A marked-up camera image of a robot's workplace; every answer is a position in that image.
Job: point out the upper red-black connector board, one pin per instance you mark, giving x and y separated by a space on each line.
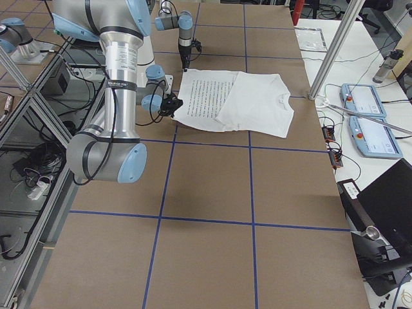
328 133

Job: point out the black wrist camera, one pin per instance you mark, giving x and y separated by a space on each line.
197 45
171 103

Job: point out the aluminium frame post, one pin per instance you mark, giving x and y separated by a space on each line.
338 40

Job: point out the black box with white label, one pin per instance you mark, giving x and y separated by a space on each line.
348 192

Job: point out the white long-sleeve printed shirt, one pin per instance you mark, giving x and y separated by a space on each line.
220 101

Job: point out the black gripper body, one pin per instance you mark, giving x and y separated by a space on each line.
171 105
184 54

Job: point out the white pillar with base plate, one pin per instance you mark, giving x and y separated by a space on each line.
145 59

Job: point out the far blue teach pendant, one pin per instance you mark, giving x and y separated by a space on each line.
362 98

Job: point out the white power strip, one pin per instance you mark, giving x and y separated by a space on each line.
37 191

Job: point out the lower red-black connector board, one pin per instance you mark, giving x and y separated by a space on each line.
335 159

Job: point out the clear water bottle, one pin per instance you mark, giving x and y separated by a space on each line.
388 64

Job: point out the red-black connector board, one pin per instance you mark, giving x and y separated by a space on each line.
335 159
328 133

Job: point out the black laptop computer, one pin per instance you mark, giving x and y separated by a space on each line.
387 201

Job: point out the blue teach pendant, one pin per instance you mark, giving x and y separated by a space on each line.
362 98
374 139

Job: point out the near blue teach pendant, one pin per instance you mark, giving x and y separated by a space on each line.
374 139

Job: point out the plastic sleeve document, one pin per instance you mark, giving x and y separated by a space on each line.
311 39

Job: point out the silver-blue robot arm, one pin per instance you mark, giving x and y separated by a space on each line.
184 23
109 148

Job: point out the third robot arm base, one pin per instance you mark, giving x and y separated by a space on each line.
17 41

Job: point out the red fire extinguisher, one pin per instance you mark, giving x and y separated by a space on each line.
298 8

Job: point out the black camera stand mount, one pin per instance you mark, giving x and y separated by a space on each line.
383 265

